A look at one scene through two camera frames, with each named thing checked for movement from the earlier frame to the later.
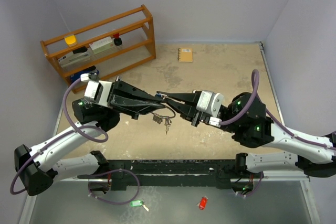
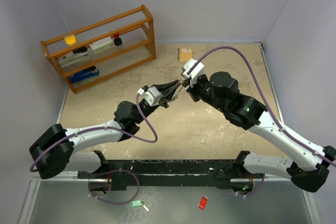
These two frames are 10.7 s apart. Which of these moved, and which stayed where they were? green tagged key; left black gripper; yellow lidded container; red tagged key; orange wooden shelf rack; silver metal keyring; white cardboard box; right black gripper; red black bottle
Moved: left black gripper; right black gripper; silver metal keyring
Stayed: orange wooden shelf rack; red tagged key; yellow lidded container; green tagged key; red black bottle; white cardboard box
